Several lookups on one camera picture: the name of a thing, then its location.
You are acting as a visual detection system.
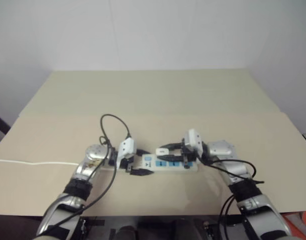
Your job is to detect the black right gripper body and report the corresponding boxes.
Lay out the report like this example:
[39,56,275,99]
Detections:
[180,139,194,169]

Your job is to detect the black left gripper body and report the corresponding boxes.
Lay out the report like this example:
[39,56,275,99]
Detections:
[119,148,142,175]

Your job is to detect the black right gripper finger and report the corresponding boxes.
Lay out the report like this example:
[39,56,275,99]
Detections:
[159,142,185,150]
[158,154,185,162]

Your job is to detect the white power strip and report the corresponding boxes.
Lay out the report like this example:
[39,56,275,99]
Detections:
[141,153,199,174]

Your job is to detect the orange object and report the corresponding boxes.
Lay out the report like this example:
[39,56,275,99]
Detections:
[284,210,306,240]

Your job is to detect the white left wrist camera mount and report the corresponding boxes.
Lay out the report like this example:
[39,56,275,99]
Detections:
[116,138,137,168]

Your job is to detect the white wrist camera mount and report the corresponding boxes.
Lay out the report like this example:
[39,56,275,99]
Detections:
[181,128,204,156]
[116,138,137,168]

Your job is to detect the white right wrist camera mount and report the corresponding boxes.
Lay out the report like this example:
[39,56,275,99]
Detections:
[181,128,204,156]

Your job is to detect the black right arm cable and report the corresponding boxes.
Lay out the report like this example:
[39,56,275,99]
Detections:
[194,149,266,240]

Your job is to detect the white power strip cord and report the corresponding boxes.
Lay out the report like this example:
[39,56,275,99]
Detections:
[0,159,126,173]

